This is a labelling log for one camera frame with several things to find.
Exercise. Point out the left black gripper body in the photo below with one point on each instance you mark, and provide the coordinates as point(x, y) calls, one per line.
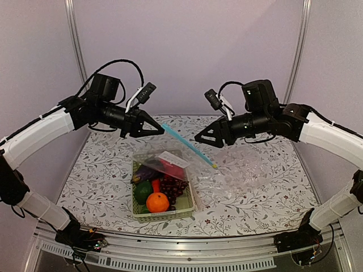
point(129, 123)

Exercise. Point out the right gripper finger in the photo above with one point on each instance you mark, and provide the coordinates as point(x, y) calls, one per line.
point(211, 133)
point(214, 142)

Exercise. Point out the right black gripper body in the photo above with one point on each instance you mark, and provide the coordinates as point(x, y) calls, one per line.
point(258, 124)

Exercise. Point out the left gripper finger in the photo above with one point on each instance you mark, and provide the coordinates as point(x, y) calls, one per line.
point(145, 118)
point(147, 133)

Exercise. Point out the clear zip bag blue zipper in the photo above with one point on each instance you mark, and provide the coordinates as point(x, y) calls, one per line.
point(172, 147)

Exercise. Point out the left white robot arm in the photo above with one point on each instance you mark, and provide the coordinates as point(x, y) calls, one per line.
point(70, 115)

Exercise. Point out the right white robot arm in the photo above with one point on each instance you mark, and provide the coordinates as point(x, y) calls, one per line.
point(299, 123)

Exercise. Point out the clear bag at back corner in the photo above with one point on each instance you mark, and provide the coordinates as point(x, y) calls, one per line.
point(105, 136)

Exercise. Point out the crumpled clear plastic bag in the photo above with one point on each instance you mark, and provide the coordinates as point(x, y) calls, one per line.
point(235, 170)

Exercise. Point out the purple eggplant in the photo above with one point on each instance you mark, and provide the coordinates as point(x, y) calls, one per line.
point(144, 173)

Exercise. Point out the red apple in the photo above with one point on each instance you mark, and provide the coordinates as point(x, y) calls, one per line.
point(174, 171)

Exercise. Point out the orange carrot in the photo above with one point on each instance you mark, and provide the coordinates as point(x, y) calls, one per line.
point(156, 185)

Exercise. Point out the green pepper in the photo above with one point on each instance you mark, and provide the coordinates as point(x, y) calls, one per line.
point(142, 192)

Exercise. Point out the dark red grape bunch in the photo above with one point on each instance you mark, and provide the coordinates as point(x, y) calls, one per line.
point(173, 188)

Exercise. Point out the orange fruit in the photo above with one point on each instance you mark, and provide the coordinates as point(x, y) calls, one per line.
point(157, 203)

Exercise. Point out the green plastic basket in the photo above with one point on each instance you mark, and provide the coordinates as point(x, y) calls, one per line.
point(184, 205)

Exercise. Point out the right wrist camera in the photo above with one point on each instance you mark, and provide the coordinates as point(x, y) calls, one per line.
point(219, 103)

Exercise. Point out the left aluminium frame post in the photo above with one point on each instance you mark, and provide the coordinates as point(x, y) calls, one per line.
point(75, 39)

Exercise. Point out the aluminium frame post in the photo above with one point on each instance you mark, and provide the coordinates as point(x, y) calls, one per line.
point(75, 39)
point(298, 53)

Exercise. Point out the front aluminium rail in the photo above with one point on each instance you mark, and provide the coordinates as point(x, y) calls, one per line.
point(133, 252)

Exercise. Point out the right aluminium frame post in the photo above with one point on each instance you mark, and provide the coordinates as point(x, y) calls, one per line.
point(298, 53)

